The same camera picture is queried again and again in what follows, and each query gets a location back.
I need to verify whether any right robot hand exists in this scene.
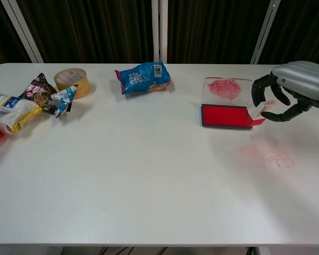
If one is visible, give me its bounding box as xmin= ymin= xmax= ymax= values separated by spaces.
xmin=251 ymin=61 xmax=319 ymax=124

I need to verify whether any small pink stamp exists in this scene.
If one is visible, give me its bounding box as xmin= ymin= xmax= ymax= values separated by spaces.
xmin=248 ymin=99 xmax=276 ymax=129

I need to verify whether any white frame post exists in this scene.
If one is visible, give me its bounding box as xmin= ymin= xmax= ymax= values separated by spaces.
xmin=152 ymin=0 xmax=169 ymax=64
xmin=250 ymin=0 xmax=280 ymax=65
xmin=1 ymin=0 xmax=45 ymax=64

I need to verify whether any red ink pad case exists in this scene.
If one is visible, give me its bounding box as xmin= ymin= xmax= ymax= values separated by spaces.
xmin=201 ymin=76 xmax=255 ymax=131

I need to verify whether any long white yellow snack package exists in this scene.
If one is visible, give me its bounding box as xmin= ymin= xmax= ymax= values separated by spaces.
xmin=0 ymin=90 xmax=44 ymax=133

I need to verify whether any yellow tape roll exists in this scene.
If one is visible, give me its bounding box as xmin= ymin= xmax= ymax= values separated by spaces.
xmin=53 ymin=67 xmax=92 ymax=100

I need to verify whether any small blue white snack packet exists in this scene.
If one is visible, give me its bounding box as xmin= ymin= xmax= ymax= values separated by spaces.
xmin=51 ymin=84 xmax=79 ymax=118

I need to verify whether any blue snack bag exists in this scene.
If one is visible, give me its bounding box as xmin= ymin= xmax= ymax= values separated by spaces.
xmin=114 ymin=61 xmax=173 ymax=96

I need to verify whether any dark pleated curtain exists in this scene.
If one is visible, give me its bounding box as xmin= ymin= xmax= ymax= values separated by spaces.
xmin=0 ymin=0 xmax=319 ymax=69

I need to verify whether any dark brown snack bag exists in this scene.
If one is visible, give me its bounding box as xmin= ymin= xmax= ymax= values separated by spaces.
xmin=18 ymin=72 xmax=71 ymax=115

